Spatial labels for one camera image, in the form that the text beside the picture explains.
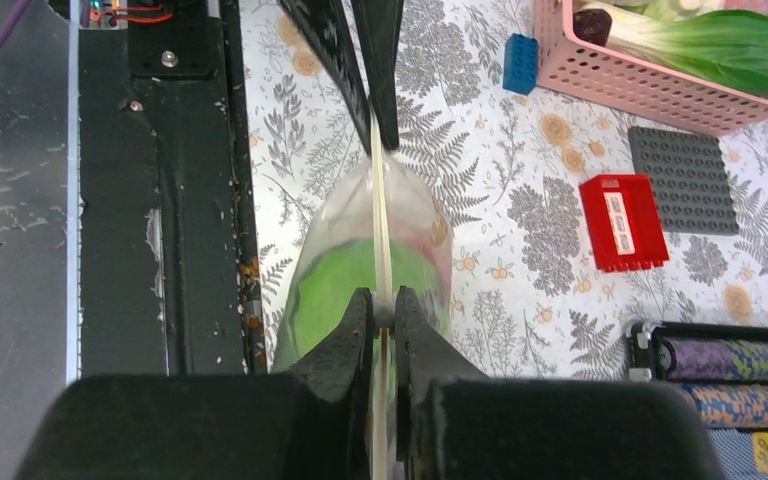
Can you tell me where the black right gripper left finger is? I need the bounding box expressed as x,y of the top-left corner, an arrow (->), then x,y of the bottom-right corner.
16,288 -> 373,479

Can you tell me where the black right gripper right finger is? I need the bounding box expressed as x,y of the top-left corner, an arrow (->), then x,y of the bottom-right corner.
393,287 -> 724,479

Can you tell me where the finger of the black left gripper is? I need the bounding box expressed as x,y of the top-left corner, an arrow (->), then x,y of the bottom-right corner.
279,0 -> 370,154
352,0 -> 404,151

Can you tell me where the clear zip top bag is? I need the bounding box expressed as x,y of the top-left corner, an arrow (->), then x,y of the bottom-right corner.
273,122 -> 452,479

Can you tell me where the green watermelon toy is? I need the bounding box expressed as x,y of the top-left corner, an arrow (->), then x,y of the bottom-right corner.
272,239 -> 451,371

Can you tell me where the blue lego brick near basket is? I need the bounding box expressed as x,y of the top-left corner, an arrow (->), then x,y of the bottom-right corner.
502,34 -> 539,95

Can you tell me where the pink plastic basket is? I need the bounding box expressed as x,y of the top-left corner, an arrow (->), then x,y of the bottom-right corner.
534,0 -> 768,137

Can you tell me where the dark eggplant toy in basket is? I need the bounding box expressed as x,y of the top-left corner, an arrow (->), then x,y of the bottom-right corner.
572,9 -> 613,47

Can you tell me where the red lego brick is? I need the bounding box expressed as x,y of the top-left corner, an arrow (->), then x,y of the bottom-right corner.
579,174 -> 669,273

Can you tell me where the black poker chip case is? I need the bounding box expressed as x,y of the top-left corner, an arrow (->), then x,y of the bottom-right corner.
625,320 -> 768,479

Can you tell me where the dark grey lego baseplate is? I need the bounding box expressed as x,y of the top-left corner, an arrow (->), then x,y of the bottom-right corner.
628,126 -> 739,236

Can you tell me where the green bok choy toy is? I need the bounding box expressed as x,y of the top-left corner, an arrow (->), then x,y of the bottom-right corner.
577,1 -> 768,96

